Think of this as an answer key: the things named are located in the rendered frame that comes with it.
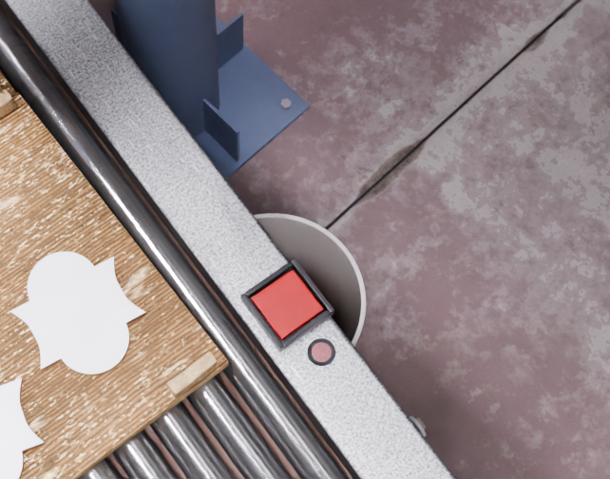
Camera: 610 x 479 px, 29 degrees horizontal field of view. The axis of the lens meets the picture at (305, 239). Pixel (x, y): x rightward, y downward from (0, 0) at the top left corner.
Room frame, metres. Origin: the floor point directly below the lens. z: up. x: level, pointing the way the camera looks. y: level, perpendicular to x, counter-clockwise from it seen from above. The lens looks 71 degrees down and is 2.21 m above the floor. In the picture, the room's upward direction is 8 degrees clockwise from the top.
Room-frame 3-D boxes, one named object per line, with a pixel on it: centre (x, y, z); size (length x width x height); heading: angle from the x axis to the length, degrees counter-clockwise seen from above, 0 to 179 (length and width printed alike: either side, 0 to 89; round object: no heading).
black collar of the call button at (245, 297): (0.37, 0.01, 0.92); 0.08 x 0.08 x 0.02; 44
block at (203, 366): (0.27, 0.10, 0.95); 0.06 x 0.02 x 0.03; 136
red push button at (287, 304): (0.37, 0.01, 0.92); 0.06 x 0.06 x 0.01; 44
